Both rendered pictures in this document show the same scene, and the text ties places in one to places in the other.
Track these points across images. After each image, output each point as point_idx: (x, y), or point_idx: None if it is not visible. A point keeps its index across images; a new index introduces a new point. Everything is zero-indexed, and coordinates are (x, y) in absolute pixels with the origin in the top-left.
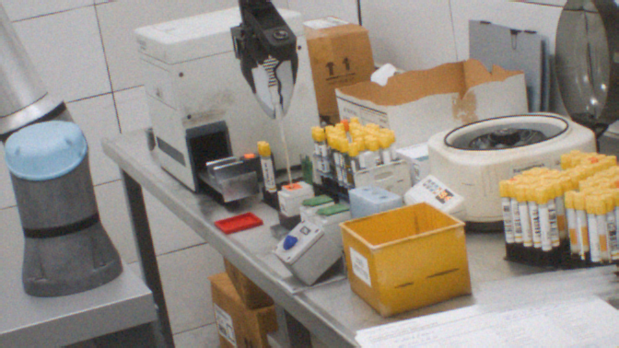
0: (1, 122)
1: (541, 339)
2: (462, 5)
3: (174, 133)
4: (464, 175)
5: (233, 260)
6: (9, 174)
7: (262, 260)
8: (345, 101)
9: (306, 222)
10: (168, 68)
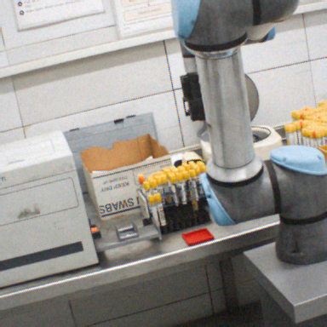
0: (249, 168)
1: None
2: (42, 129)
3: (60, 232)
4: (276, 147)
5: (239, 243)
6: (312, 180)
7: (275, 220)
8: (110, 174)
9: None
10: (68, 175)
